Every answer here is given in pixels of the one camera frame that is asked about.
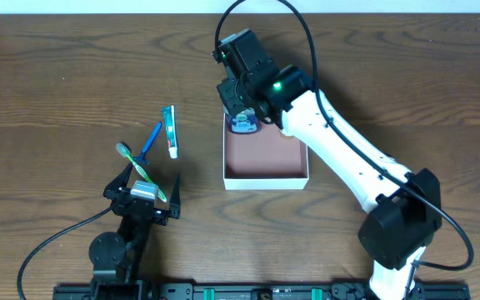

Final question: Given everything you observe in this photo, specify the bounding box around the black mounting rail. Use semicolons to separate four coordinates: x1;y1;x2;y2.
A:
52;281;473;300

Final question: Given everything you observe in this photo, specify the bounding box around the green toothpaste tube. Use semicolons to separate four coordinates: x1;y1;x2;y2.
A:
162;106;178;159

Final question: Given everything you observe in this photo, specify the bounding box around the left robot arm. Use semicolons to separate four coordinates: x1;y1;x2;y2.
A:
88;164;181;300

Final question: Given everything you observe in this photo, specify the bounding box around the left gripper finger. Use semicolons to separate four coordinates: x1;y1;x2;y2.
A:
170;174;181;207
104;163;133;193

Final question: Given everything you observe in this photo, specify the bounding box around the white box with pink interior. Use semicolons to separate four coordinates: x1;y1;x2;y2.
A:
222;120;309;191

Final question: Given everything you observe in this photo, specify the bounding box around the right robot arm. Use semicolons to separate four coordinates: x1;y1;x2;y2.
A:
217;60;442;299

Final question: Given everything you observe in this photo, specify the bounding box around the blue disposable razor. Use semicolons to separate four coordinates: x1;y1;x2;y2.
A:
133;122;163;165

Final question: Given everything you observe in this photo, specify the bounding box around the green and white toothbrush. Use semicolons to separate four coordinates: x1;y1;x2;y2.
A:
116;142;167;203

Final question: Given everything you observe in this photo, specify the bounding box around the blue bottle with clear cap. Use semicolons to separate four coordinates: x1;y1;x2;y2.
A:
225;108;262;134

